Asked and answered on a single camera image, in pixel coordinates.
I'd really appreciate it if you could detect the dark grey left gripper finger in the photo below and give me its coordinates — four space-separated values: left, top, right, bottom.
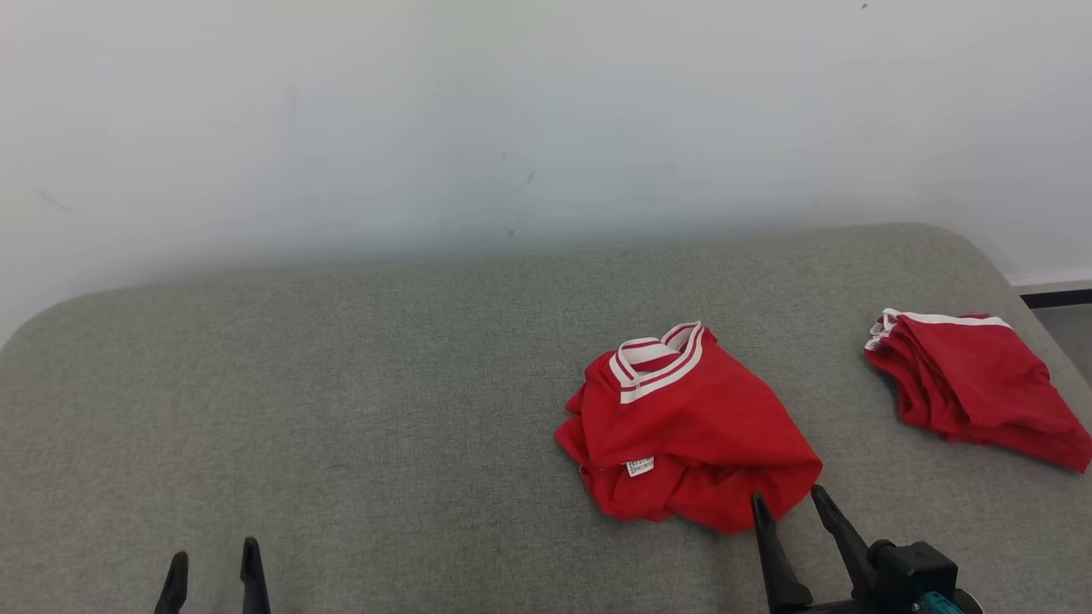
240 537 271 614
154 552 189 614

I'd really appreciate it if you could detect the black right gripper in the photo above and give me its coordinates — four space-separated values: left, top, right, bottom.
751 484 888 614

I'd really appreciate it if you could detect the red shorts white hem band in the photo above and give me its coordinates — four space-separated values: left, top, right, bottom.
863 308 1092 474

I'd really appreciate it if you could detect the white baseboard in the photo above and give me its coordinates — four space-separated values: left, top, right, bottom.
1009 275 1092 296

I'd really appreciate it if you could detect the red shirt striped white collar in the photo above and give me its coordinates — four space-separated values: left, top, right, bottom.
553 321 824 535

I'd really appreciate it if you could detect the black floor edge strip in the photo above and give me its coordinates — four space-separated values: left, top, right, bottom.
1021 289 1092 309

